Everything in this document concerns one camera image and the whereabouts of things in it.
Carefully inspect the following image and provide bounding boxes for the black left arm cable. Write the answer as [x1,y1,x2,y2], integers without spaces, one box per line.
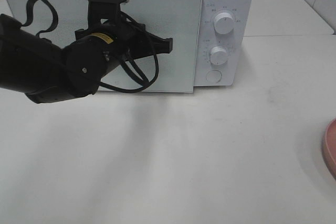
[20,0,160,93]

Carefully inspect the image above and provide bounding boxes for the white timer knob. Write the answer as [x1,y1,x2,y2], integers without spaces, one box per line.
[209,46,229,66]

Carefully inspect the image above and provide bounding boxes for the pink round plate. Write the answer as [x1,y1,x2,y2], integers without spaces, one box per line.
[322,119,335,178]

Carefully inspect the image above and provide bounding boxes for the upper white power knob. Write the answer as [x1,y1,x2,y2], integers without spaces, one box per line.
[213,10,235,35]

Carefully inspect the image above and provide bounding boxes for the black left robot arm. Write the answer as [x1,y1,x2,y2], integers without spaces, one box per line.
[1,14,173,103]

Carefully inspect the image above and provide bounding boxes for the round white door button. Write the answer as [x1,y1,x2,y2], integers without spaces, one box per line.
[206,70,222,83]

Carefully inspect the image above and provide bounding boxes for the white microwave door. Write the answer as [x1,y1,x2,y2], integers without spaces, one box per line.
[6,0,202,92]

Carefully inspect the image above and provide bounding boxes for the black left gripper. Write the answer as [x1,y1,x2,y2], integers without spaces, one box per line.
[75,20,173,59]

